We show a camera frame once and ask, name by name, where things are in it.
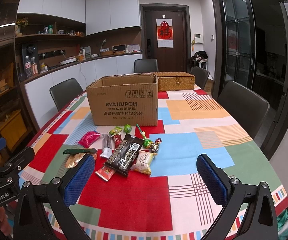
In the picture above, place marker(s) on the pink snack packet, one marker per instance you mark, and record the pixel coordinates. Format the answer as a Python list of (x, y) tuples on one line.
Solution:
[(89, 138)]

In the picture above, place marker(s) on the dark chair right far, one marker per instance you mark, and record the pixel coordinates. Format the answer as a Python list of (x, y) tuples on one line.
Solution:
[(201, 76)]

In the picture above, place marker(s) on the cream bread packet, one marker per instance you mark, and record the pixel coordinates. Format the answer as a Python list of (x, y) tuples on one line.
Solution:
[(143, 162)]

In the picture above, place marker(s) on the grey white wafer packet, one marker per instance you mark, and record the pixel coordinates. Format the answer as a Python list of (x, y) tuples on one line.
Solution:
[(106, 146)]

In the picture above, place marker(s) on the green lollipop with striped stick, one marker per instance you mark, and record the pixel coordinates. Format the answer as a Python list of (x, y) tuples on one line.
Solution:
[(147, 142)]

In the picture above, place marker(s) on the small green candy packet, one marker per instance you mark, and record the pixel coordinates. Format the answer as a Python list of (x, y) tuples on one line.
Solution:
[(115, 130)]

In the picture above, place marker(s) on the small red foil candy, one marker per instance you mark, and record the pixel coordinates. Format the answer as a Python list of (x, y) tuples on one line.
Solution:
[(155, 146)]

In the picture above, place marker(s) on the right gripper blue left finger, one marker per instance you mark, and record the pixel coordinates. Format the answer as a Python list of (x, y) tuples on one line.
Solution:
[(31, 221)]

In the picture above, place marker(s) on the long red sausage packet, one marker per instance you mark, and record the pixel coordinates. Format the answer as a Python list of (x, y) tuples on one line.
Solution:
[(105, 172)]

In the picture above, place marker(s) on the white intercom panel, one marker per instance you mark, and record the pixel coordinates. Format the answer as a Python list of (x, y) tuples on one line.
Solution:
[(198, 38)]

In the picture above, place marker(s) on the red fu calendar poster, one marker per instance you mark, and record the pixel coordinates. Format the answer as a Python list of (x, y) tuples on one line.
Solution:
[(164, 33)]

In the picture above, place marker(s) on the dark chair far end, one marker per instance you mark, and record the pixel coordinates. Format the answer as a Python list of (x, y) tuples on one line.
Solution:
[(145, 66)]

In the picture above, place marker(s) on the person left hand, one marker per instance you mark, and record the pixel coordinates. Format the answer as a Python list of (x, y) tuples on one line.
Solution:
[(4, 224)]

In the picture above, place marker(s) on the dark wooden door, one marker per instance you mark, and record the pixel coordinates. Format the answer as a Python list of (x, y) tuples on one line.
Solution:
[(169, 59)]

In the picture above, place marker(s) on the colourful patchwork tablecloth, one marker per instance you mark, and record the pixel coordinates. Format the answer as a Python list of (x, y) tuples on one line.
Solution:
[(172, 202)]

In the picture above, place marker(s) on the gold foil snack packet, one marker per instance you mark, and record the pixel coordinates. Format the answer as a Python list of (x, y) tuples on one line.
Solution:
[(74, 159)]

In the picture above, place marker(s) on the black chocolate bar packet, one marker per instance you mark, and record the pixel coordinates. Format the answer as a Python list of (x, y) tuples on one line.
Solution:
[(123, 157)]

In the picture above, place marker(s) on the glass sliding door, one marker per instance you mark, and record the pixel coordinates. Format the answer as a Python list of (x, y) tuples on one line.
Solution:
[(240, 41)]

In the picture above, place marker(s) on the dark chair left side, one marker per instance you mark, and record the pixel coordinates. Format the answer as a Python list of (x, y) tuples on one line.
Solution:
[(64, 92)]

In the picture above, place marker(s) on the dark chair right near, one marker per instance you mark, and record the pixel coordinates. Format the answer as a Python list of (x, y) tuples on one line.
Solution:
[(245, 106)]

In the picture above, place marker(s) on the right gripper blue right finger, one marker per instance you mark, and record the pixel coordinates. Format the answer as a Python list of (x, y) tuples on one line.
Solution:
[(259, 221)]

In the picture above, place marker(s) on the brown cardboard box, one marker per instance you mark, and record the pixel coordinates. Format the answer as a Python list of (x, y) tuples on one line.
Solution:
[(124, 99)]

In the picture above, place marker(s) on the white upper cabinets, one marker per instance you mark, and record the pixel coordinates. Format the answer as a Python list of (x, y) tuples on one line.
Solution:
[(98, 15)]

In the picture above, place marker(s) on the woven wicker box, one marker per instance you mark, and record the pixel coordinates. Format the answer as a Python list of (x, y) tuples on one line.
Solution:
[(171, 81)]

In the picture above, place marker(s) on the red date candy packet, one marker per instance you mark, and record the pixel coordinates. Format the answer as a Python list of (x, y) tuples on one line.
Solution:
[(117, 140)]

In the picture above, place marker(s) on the green lollipop by box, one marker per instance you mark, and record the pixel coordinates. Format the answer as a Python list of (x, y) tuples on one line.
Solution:
[(127, 128)]

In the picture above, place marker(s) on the dark chair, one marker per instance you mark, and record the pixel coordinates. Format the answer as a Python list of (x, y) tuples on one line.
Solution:
[(64, 92), (201, 76), (245, 106)]

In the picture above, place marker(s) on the dark green cracker packet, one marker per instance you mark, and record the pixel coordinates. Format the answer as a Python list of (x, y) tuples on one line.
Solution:
[(80, 150)]

